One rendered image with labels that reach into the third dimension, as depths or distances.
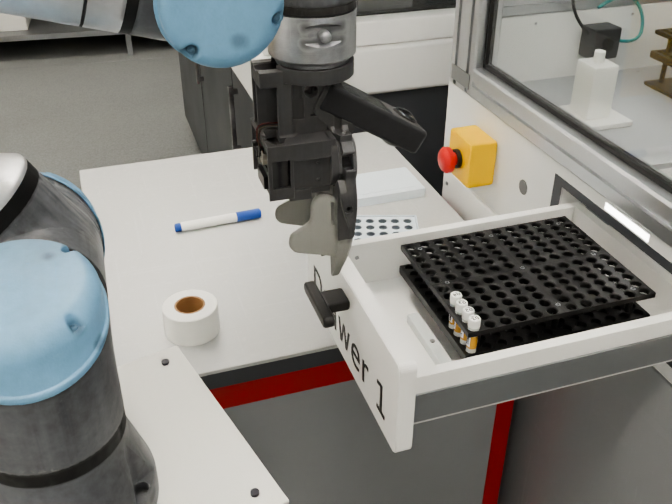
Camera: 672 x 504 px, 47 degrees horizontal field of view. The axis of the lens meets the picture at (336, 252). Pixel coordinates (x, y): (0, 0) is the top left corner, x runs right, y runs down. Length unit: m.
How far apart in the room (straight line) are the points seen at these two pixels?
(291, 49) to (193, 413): 0.37
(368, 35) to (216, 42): 1.13
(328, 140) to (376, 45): 0.94
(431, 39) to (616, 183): 0.79
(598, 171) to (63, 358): 0.65
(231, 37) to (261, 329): 0.60
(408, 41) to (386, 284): 0.78
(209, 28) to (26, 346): 0.24
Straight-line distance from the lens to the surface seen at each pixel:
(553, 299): 0.85
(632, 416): 1.02
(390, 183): 1.32
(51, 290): 0.58
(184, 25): 0.46
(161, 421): 0.78
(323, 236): 0.72
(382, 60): 1.61
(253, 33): 0.47
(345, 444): 1.12
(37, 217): 0.67
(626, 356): 0.86
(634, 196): 0.92
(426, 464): 1.22
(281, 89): 0.66
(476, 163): 1.16
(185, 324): 0.97
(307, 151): 0.67
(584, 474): 1.15
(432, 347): 0.84
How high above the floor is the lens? 1.38
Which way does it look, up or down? 32 degrees down
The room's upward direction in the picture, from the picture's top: straight up
